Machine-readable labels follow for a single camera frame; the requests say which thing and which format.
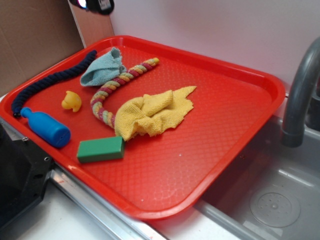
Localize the navy blue rope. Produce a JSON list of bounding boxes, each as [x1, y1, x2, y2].
[[11, 49, 98, 118]]

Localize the red plastic tray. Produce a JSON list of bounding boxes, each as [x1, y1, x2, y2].
[[0, 36, 285, 220]]

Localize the brown cardboard panel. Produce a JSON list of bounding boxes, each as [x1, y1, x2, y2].
[[0, 0, 114, 96]]

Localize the yellow rubber duck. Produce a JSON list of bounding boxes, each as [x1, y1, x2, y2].
[[61, 90, 82, 113]]

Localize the yellow cloth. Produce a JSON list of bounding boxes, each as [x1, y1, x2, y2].
[[114, 86, 197, 142]]

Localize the multicolour braided rope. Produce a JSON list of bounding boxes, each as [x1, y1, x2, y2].
[[90, 57, 160, 130]]

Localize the green rectangular block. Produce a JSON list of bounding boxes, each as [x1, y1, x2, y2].
[[76, 136, 125, 163]]

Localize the grey plastic sink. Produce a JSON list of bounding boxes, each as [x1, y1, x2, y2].
[[194, 106, 320, 240]]

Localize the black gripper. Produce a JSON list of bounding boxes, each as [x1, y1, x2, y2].
[[69, 0, 115, 15]]

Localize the blue plastic bottle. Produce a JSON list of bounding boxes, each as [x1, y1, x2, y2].
[[20, 107, 71, 148]]

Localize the grey faucet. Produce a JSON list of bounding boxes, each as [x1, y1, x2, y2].
[[280, 38, 320, 148]]

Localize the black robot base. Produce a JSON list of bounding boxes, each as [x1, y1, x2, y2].
[[0, 126, 53, 229]]

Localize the light blue cloth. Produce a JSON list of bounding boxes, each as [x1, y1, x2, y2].
[[80, 47, 127, 87]]

